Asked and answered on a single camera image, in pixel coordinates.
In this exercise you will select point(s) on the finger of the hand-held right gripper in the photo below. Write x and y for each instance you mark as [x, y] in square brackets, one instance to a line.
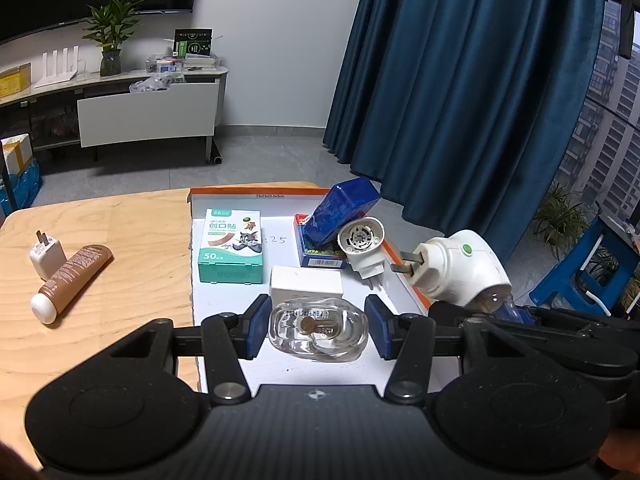
[445, 314]
[520, 314]

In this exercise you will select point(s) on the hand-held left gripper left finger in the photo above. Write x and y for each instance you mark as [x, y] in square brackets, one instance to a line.
[259, 330]

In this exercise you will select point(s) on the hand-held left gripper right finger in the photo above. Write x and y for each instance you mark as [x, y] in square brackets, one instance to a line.
[376, 330]

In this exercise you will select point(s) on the white plug-in vaporizer with bottle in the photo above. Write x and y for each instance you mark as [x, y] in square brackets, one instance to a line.
[455, 267]

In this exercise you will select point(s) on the clear glass liquid bottle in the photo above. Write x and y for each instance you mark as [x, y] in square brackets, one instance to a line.
[320, 332]

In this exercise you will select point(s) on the white power adapter box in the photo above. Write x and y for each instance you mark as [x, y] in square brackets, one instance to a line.
[305, 280]

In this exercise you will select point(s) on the orange-rimmed white tray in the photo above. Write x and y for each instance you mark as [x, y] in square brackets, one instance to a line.
[280, 247]

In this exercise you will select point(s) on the blue plastic box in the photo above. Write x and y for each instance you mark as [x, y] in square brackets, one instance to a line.
[340, 210]

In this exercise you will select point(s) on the person's right hand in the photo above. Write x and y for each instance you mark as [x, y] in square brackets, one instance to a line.
[622, 465]

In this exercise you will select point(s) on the teal bandage box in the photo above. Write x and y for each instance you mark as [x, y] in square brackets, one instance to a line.
[232, 250]

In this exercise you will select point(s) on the blue plastic stool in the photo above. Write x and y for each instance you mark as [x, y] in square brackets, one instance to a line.
[590, 260]

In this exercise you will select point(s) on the red and blue card box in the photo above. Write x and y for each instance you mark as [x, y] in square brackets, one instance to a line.
[320, 255]

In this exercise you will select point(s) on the potted plant by window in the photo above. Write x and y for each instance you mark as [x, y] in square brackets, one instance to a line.
[560, 220]

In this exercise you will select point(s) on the brown tube with white cap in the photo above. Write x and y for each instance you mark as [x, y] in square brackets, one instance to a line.
[72, 277]

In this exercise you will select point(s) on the blue curtain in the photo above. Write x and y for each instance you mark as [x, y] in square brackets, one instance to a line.
[450, 85]

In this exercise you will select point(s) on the long low media cabinet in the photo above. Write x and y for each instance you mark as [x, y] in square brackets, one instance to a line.
[140, 110]

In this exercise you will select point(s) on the pile of small clutter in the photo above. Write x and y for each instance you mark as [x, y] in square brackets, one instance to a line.
[165, 72]

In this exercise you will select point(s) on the black and green box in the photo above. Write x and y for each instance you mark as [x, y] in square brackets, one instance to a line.
[192, 42]

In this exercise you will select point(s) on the white router with antennas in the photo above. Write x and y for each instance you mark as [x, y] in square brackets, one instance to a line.
[57, 72]

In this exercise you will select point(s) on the potted green plant in vase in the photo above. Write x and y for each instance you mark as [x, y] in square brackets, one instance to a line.
[112, 30]

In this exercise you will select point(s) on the yellow cardboard box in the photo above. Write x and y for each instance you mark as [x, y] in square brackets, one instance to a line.
[15, 80]

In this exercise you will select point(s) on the white wall charger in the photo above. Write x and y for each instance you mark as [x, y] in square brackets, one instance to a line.
[47, 257]

